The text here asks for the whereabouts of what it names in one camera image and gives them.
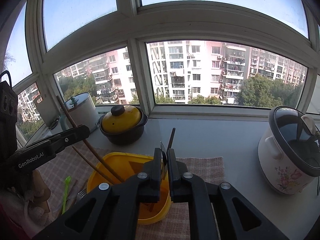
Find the pink plaid table cloth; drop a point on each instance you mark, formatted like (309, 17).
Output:
(165, 220)

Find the red-tipped wooden chopstick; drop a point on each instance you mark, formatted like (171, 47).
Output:
(171, 138)

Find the white teal electric cooker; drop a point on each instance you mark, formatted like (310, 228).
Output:
(83, 111)

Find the white board on sill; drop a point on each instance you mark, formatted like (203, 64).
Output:
(47, 110)

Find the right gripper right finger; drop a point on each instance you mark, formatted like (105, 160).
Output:
(216, 211)

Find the brown chopstick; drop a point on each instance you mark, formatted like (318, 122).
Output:
(84, 133)
(92, 166)

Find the white floral rice cooker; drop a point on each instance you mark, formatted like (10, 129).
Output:
(288, 152)

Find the black pot yellow lid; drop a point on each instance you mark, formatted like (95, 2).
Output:
(123, 124)

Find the black scissors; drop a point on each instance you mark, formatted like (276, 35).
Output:
(54, 123)

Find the gloved left hand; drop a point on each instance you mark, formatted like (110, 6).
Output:
(25, 212)

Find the silver fork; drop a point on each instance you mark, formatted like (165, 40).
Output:
(81, 194)

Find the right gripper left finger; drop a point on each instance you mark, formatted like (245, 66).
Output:
(109, 212)

